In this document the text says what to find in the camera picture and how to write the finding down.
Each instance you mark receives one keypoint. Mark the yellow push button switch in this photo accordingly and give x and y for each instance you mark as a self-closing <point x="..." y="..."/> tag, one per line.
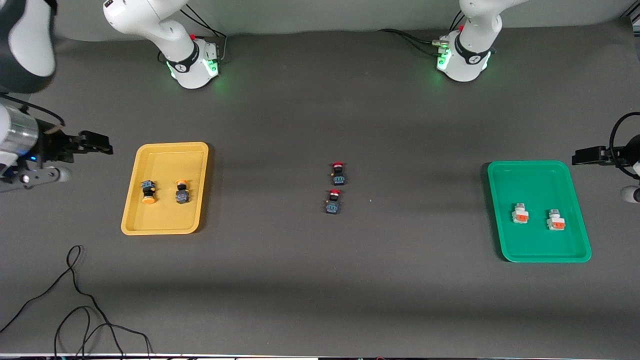
<point x="182" y="195"/>
<point x="148" y="190"/>

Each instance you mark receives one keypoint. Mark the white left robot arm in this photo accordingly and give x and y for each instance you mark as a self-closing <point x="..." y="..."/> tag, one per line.
<point x="467" y="60"/>

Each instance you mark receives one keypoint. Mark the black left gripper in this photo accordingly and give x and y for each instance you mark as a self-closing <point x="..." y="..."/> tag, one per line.
<point x="596" y="154"/>

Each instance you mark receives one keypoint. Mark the dark grey table mat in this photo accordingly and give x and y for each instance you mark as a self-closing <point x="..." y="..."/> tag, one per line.
<point x="320" y="290"/>

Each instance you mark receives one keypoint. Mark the red push button switch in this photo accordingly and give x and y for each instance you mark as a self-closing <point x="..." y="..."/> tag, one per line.
<point x="333" y="205"/>
<point x="338" y="175"/>

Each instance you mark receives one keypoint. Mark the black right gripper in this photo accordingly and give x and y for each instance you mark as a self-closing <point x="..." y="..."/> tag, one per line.
<point x="52" y="147"/>

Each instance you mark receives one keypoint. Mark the yellow plastic tray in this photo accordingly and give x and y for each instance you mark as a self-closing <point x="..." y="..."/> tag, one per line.
<point x="165" y="220"/>

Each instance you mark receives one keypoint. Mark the green plastic tray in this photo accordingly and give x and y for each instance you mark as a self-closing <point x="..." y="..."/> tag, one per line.
<point x="537" y="185"/>

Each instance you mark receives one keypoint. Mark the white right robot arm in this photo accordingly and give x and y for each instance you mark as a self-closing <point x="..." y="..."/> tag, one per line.
<point x="185" y="62"/>

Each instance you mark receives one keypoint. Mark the green button white orange block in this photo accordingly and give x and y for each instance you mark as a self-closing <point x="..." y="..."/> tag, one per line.
<point x="520" y="215"/>
<point x="556" y="222"/>

